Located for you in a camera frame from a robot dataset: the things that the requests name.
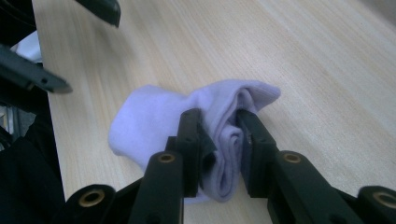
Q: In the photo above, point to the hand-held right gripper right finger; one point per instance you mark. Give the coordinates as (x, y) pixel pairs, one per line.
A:
(280, 174)

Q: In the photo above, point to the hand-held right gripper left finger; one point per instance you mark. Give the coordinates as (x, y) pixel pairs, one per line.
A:
(163, 180)

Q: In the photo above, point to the light purple sock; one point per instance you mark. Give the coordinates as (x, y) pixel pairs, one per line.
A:
(146, 124)

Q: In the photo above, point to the dark cloth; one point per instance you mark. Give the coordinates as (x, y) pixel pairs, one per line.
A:
(28, 183)

